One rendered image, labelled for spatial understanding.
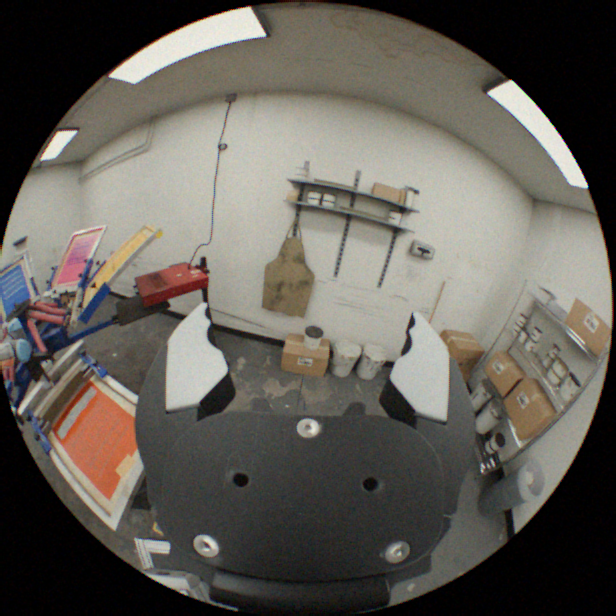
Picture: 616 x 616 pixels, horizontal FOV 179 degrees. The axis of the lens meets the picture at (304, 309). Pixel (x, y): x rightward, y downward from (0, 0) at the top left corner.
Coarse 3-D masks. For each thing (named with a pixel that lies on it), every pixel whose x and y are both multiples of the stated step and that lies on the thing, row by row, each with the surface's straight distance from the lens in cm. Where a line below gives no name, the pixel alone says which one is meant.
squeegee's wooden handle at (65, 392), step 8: (72, 376) 125; (80, 376) 126; (64, 384) 125; (72, 384) 125; (80, 384) 128; (64, 392) 125; (72, 392) 127; (56, 400) 125; (64, 400) 127; (48, 408) 125; (56, 408) 127; (40, 416) 127; (48, 416) 127
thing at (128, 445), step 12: (96, 396) 121; (108, 396) 116; (84, 408) 122; (108, 408) 112; (120, 408) 108; (132, 420) 101; (132, 432) 99; (120, 444) 100; (132, 444) 96; (120, 456) 98
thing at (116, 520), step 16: (80, 368) 143; (112, 384) 114; (48, 400) 142; (128, 400) 107; (64, 464) 117; (128, 480) 89; (80, 496) 104; (128, 496) 89; (96, 512) 99; (112, 512) 93; (112, 528) 94
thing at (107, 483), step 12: (72, 408) 128; (60, 420) 131; (72, 432) 121; (60, 444) 125; (72, 456) 116; (84, 468) 109; (108, 468) 100; (96, 480) 103; (108, 480) 99; (108, 492) 99
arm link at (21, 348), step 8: (0, 344) 90; (8, 344) 91; (16, 344) 91; (24, 344) 91; (0, 352) 87; (8, 352) 89; (16, 352) 90; (24, 352) 91; (0, 360) 86; (8, 360) 88; (16, 360) 91; (24, 360) 91
